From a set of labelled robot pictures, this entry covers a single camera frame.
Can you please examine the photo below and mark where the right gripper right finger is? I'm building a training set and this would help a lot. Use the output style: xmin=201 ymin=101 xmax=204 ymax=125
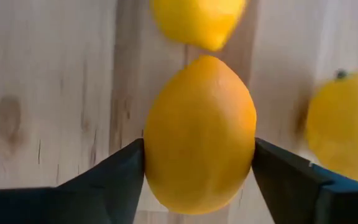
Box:
xmin=252 ymin=138 xmax=358 ymax=224

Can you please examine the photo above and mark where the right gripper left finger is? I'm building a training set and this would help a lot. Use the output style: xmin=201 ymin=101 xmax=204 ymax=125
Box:
xmin=0 ymin=138 xmax=145 ymax=224

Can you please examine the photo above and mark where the yellow plastic lemon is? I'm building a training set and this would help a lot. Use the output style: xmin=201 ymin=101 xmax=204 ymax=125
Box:
xmin=149 ymin=0 xmax=248 ymax=52
xmin=305 ymin=70 xmax=358 ymax=189

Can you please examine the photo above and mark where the orange-yellow plastic lemon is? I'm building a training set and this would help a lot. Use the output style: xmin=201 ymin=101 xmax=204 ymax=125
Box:
xmin=143 ymin=55 xmax=257 ymax=215

